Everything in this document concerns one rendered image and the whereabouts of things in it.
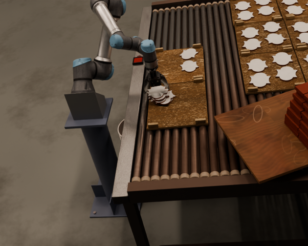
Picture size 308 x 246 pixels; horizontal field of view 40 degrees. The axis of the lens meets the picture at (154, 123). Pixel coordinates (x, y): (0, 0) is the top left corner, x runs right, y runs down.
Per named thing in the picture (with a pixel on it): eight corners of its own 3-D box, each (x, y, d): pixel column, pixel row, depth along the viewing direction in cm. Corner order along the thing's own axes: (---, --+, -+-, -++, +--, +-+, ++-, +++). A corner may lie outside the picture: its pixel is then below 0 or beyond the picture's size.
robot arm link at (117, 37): (87, -16, 250) (120, 37, 225) (103, -12, 257) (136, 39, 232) (79, 1, 256) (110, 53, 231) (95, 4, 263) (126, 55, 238)
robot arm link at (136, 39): (125, 33, 239) (136, 39, 232) (141, 36, 247) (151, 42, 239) (121, 46, 242) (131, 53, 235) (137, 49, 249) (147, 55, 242)
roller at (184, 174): (180, 188, 211) (179, 181, 208) (182, 10, 357) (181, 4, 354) (190, 187, 211) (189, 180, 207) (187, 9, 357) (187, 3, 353)
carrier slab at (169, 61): (150, 87, 272) (150, 85, 271) (154, 53, 303) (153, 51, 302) (205, 81, 267) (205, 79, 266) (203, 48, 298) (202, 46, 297)
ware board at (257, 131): (259, 184, 186) (259, 181, 185) (213, 118, 224) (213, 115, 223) (359, 148, 193) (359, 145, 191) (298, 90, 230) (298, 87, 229)
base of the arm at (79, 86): (67, 94, 257) (66, 78, 258) (76, 97, 272) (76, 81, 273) (90, 92, 254) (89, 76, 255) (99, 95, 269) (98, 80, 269)
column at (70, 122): (89, 217, 317) (53, 133, 261) (99, 179, 346) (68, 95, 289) (139, 216, 311) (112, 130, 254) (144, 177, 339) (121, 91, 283)
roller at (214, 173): (210, 186, 209) (209, 179, 206) (200, 7, 355) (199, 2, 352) (220, 185, 208) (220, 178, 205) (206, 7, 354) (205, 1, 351)
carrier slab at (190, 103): (146, 131, 241) (146, 129, 240) (150, 88, 272) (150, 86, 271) (208, 125, 236) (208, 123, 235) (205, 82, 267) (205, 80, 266)
